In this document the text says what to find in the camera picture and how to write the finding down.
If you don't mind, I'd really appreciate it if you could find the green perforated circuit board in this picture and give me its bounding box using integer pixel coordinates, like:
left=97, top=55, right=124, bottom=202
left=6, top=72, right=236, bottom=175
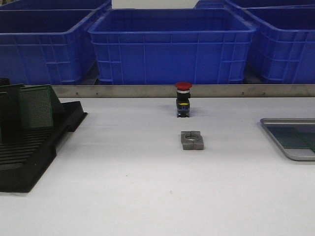
left=268, top=127, right=313, bottom=149

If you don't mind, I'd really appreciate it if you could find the green circuit board in rack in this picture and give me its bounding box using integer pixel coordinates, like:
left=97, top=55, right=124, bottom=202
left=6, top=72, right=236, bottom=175
left=18, top=85, right=65, bottom=130

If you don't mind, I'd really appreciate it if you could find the silver metal tray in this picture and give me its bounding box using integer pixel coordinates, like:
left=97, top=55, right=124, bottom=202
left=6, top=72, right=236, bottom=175
left=260, top=118, right=315, bottom=161

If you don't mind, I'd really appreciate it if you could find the black slotted board rack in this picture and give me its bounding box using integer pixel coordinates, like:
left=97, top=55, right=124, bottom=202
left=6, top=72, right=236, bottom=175
left=0, top=78, right=87, bottom=193

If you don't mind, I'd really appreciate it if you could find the dark green rear board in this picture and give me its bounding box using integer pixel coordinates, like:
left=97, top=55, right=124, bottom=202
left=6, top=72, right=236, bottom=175
left=0, top=84, right=24, bottom=143

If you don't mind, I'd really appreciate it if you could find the red emergency stop button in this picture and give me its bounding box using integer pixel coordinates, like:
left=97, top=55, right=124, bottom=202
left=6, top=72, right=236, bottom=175
left=175, top=82, right=192, bottom=118

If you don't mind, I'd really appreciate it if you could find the grey metal clamp block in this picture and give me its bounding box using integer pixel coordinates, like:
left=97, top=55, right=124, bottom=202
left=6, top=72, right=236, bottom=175
left=181, top=131, right=204, bottom=150

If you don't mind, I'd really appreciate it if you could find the centre blue plastic crate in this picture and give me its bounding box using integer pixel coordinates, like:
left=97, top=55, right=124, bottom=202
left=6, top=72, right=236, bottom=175
left=89, top=9, right=255, bottom=85

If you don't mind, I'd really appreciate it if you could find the blue plastic crate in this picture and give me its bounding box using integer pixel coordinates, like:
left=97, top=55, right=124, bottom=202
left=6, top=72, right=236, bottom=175
left=89, top=9, right=255, bottom=85
left=243, top=7, right=315, bottom=84
left=0, top=9, right=97, bottom=85

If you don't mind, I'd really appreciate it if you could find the far right blue crate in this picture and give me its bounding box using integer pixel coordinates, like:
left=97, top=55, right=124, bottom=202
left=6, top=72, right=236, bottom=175
left=194, top=0, right=315, bottom=9

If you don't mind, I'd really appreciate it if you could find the left blue plastic crate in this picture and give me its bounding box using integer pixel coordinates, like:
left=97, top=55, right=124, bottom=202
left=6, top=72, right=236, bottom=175
left=0, top=9, right=97, bottom=85

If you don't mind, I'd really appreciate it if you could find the right blue plastic crate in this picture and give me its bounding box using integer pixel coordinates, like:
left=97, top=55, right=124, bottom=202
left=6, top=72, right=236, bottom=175
left=243, top=7, right=315, bottom=84

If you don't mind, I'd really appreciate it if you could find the far left blue crate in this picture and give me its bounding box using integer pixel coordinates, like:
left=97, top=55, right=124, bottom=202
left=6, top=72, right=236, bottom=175
left=0, top=0, right=112, bottom=10

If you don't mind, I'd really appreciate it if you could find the metal table edge rail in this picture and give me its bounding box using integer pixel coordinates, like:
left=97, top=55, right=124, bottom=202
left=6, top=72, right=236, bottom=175
left=53, top=84, right=315, bottom=98

